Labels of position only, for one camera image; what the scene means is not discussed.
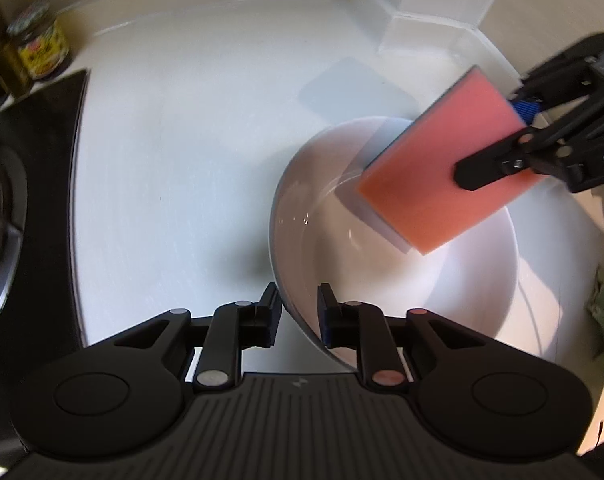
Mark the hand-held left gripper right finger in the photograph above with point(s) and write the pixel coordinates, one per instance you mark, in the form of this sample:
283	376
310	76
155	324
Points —
327	321

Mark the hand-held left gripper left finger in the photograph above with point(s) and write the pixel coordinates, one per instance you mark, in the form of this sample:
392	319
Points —
271	321

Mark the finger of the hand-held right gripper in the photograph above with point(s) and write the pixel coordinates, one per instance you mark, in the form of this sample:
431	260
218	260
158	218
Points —
486	166
527	109

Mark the pink and green sponge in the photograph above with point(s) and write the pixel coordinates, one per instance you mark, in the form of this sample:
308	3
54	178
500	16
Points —
431	160

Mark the white ceramic bowl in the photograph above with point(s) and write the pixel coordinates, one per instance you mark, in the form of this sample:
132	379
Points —
461	290

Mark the black glass stove top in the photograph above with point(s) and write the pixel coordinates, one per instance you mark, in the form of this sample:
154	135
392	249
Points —
42	200

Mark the metal gas burner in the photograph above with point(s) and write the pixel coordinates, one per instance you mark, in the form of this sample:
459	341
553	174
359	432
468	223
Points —
2	240

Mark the yellow label sauce jar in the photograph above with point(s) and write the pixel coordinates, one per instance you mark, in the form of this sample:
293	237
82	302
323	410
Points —
39	42

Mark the cooking oil bottle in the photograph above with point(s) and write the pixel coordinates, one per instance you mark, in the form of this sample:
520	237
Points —
2	60

